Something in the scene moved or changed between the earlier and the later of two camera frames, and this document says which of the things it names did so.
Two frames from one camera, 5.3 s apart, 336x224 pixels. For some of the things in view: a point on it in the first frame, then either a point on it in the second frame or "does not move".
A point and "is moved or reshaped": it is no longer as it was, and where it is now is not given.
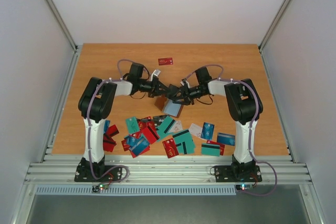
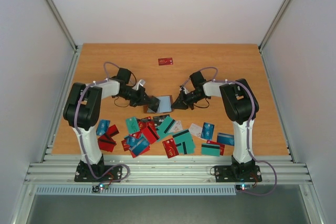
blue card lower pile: (137, 144) does not move
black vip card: (158, 119) does not move
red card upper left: (112, 130) does not move
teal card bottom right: (210, 149) does not move
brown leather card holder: (168, 107) is moved or reshaped
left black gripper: (155, 90) → (140, 100)
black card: (171, 91) → (154, 103)
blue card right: (207, 131) does not move
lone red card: (165, 61) does not move
